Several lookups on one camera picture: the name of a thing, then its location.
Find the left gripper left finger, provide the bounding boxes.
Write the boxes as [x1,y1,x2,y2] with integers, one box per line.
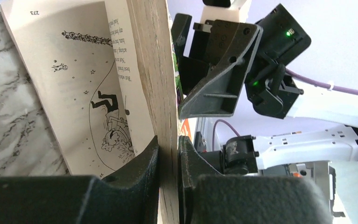
[0,137,159,224]

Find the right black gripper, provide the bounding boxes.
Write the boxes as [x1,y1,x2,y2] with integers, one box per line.
[178,4,311,119]

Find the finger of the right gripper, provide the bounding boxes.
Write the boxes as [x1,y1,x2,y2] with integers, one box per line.
[171,13,192,62]

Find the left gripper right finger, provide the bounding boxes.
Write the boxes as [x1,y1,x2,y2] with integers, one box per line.
[178,136,333,224]

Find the orange paperback book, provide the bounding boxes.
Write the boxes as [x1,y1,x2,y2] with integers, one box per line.
[0,0,180,224]

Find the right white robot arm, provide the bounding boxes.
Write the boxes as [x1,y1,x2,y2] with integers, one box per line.
[171,0,358,175]

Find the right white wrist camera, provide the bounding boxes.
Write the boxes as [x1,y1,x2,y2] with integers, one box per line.
[190,0,252,30]

